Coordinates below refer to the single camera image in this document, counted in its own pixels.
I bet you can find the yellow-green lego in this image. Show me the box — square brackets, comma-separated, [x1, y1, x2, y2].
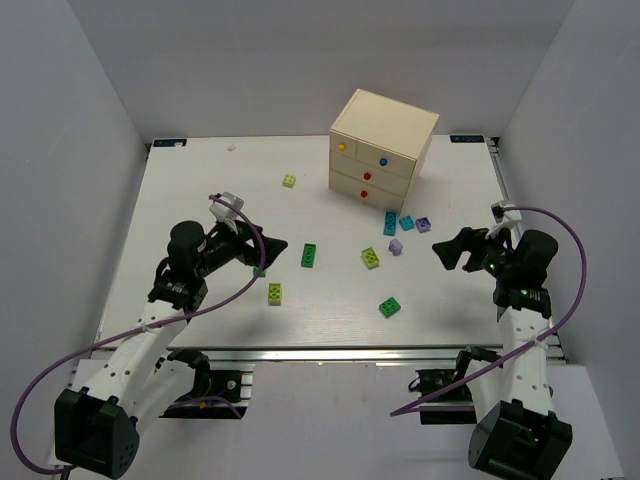
[361, 247, 380, 270]
[267, 283, 282, 306]
[282, 174, 296, 188]

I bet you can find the cream wooden drawer cabinet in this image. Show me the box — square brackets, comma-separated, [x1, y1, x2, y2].
[328, 89, 439, 212]

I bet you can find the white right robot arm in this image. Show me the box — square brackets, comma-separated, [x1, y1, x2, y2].
[432, 227, 573, 479]

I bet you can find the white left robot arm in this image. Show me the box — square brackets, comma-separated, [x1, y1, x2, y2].
[54, 221, 288, 479]

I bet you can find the dark green long lego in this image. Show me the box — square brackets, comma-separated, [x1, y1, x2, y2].
[301, 243, 317, 268]

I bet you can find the purple lego right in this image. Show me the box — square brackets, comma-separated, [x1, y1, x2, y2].
[415, 217, 432, 233]

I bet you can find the teal small lego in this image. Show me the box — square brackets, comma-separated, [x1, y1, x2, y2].
[399, 215, 415, 231]

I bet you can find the lilac lego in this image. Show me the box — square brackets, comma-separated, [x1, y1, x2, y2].
[389, 238, 403, 256]

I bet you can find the teal long lego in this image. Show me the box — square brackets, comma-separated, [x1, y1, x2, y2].
[383, 210, 397, 236]

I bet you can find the green lego near front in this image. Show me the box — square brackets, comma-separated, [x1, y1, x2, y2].
[378, 297, 401, 318]

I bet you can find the left blue table label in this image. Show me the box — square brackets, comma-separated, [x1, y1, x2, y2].
[152, 138, 187, 148]

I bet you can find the blue table label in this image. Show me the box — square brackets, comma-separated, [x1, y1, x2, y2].
[449, 135, 485, 144]
[152, 138, 187, 148]

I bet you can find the right blue table label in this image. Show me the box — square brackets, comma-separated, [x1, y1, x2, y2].
[449, 135, 485, 144]

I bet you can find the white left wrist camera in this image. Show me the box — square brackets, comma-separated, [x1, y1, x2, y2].
[209, 191, 244, 233]

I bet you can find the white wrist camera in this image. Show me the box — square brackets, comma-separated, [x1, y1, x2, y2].
[485, 200, 522, 239]
[209, 191, 244, 233]

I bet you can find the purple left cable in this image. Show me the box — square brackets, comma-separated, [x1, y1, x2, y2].
[9, 194, 267, 474]

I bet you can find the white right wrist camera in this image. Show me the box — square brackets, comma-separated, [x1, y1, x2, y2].
[485, 200, 522, 239]

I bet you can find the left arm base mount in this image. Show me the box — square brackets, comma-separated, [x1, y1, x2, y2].
[152, 349, 252, 420]

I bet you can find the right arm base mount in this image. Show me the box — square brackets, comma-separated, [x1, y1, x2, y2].
[408, 345, 501, 426]

